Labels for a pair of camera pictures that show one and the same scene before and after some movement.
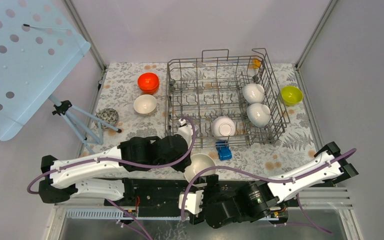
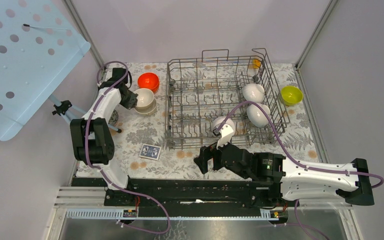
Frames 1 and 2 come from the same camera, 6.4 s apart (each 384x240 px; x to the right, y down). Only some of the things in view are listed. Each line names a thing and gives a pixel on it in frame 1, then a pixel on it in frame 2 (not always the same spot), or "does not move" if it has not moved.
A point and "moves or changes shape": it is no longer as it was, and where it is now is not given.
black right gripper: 212,185 -> 205,152
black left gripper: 181,166 -> 132,101
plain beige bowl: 199,162 moves or changes shape
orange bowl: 148,83 does not move
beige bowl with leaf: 145,104 does not move
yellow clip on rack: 256,63 does not move
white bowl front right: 259,114 does not move
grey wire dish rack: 232,102 does not move
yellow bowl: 291,95 does not move
